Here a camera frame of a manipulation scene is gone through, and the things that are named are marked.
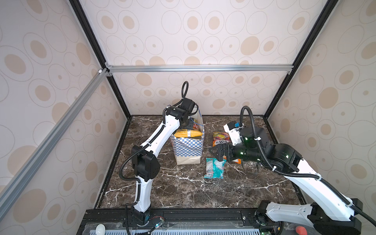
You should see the Fox's fruit candy packet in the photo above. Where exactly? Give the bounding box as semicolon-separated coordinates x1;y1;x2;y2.
212;132;232;147

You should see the yellow snack packet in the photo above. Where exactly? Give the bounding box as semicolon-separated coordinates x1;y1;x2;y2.
174;129;203;138

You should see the teal mint candy packet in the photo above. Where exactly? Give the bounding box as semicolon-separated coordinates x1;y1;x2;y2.
204;158;227;179

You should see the blue checkered paper bag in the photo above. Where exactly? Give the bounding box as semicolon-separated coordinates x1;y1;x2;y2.
169;111;205;165

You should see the orange candy packet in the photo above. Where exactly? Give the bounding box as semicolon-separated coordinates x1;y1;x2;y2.
232;159;241;164

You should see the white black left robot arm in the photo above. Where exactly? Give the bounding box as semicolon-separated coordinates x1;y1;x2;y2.
131;98;198;225

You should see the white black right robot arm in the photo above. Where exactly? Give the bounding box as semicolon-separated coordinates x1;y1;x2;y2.
210;123;363;235

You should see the red emergency button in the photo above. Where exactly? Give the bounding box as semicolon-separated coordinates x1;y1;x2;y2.
295;226;308;235

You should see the white round knob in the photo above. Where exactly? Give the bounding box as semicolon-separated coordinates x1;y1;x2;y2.
95;224;106;235

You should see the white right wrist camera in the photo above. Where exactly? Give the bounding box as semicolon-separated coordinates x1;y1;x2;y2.
223;122;243;146

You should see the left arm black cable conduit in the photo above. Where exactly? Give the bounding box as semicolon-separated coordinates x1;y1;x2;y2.
118;81;189;230

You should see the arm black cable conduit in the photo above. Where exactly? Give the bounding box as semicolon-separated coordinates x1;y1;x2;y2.
118;81;189;230
239;105;376;227

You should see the horizontal aluminium frame bar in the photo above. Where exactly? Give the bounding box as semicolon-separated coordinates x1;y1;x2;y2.
108;64;294;73

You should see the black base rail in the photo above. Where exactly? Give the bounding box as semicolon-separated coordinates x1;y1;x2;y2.
77;208;283;235

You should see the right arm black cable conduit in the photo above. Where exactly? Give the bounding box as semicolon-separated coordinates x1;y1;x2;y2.
239;105;376;227

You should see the black left corner post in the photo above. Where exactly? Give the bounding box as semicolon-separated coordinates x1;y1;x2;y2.
69;0;132;119

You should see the black corner post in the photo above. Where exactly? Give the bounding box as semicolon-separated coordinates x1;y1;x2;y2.
69;0;132;119
263;0;339;120

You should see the black right corner post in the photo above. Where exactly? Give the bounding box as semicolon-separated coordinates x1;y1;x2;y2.
263;0;339;120

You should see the left aluminium frame bar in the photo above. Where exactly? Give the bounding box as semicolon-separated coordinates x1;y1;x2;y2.
1;68;109;220

